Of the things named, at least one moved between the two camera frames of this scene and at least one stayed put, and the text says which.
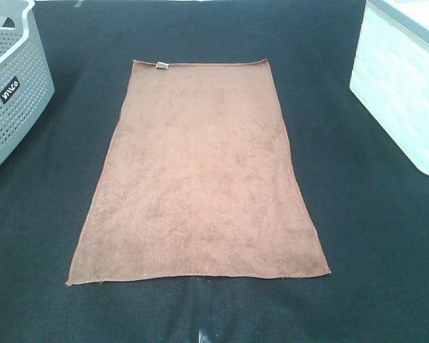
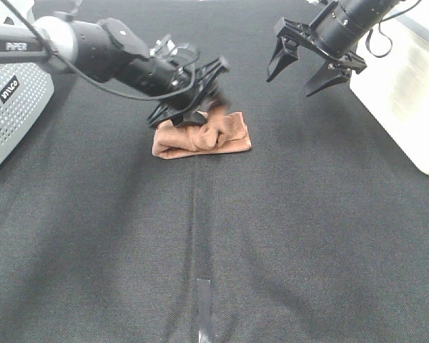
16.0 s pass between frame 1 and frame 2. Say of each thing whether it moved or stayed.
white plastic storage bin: stayed
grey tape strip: stayed
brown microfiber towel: moved
